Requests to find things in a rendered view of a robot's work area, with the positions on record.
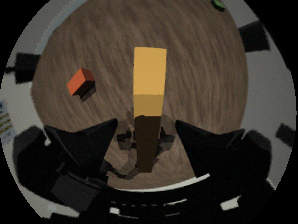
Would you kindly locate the yellow bar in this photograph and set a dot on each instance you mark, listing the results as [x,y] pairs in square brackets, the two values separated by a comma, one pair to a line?
[149,83]

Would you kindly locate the orange block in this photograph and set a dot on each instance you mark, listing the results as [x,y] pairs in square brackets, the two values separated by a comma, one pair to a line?
[80,81]

